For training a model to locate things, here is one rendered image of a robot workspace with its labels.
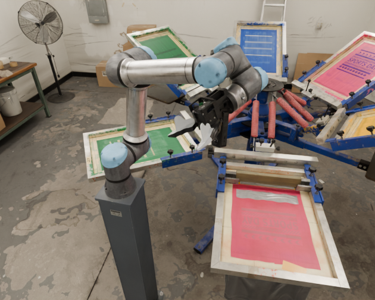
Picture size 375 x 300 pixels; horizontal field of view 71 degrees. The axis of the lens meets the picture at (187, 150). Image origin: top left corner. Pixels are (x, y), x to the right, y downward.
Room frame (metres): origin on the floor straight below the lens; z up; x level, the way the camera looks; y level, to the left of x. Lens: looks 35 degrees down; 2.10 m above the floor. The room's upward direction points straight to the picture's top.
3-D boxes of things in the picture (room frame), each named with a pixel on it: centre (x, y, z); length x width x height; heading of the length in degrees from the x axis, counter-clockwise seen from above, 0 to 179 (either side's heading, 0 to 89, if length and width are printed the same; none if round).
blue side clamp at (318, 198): (1.19, -0.77, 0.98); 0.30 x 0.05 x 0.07; 171
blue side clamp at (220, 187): (1.28, -0.22, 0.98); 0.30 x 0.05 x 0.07; 171
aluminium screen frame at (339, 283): (1.00, -0.45, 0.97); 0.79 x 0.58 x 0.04; 171
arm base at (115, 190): (0.95, 0.33, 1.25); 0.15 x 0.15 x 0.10
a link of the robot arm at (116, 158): (0.95, 0.32, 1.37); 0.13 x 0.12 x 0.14; 150
